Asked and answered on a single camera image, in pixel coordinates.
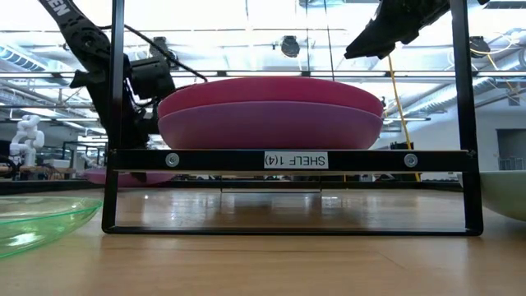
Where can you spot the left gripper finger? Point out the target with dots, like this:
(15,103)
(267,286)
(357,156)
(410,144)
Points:
(139,113)
(137,137)

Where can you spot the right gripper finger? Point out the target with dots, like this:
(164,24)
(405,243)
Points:
(404,36)
(374,41)

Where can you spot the magenta plate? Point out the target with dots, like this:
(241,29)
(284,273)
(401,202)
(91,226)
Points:
(267,90)

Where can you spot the purple plate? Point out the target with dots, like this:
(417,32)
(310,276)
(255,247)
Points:
(164,177)
(267,127)

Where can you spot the green transparent plate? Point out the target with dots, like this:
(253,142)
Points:
(41,230)

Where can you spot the pale teal plate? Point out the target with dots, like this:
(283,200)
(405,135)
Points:
(505,195)

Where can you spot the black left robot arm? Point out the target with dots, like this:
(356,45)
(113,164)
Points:
(82,37)

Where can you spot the wooden background workbench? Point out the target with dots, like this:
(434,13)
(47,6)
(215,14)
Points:
(49,169)

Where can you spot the white humanoid robot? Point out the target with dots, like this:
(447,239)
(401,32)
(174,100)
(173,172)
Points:
(26,137)

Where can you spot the black frame wooden shelf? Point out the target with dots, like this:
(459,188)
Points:
(226,160)

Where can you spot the long ceiling light rail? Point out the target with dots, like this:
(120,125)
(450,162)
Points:
(246,73)

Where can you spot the black table frame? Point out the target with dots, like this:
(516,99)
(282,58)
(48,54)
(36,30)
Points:
(246,185)

